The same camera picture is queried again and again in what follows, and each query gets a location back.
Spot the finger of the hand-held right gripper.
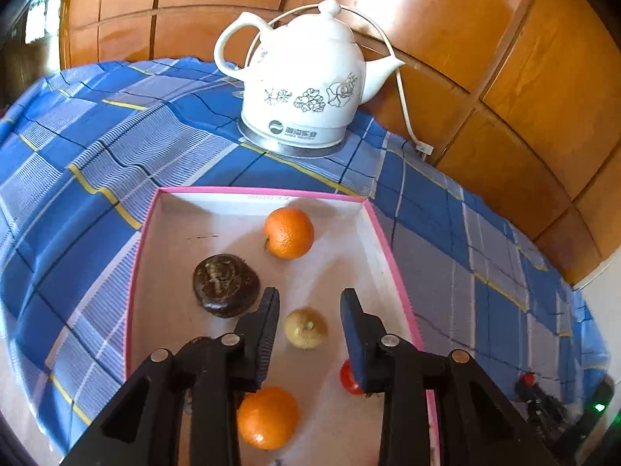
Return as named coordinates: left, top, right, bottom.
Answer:
left=515, top=379, right=559, bottom=425

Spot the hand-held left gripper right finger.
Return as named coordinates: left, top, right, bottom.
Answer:
left=340, top=288, right=559, bottom=466

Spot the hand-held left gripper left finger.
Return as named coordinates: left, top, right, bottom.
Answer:
left=61, top=287, right=281, bottom=466

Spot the yellow-brown longan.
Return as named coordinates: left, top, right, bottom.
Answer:
left=284, top=307, right=328, bottom=349

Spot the dark brown water chestnut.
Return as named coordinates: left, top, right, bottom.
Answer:
left=193, top=254, right=260, bottom=318

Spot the orange mandarin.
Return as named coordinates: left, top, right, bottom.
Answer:
left=264, top=207, right=315, bottom=260
left=237, top=387, right=300, bottom=450

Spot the pink-edged white cardboard box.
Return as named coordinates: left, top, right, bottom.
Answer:
left=125, top=186, right=441, bottom=466

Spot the round metal kettle base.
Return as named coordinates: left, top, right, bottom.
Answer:
left=237, top=119, right=347, bottom=159

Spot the blue plaid cloth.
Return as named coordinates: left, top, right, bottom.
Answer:
left=0, top=57, right=609, bottom=466

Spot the white floral ceramic kettle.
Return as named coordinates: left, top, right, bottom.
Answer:
left=214, top=0, right=406, bottom=149

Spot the wooden wardrobe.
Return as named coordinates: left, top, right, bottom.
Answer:
left=58, top=0, right=621, bottom=287

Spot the wooden door with glass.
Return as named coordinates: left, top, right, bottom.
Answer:
left=0, top=0, right=66, bottom=83

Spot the white power cable with plug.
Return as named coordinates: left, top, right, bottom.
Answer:
left=245, top=2, right=435, bottom=158

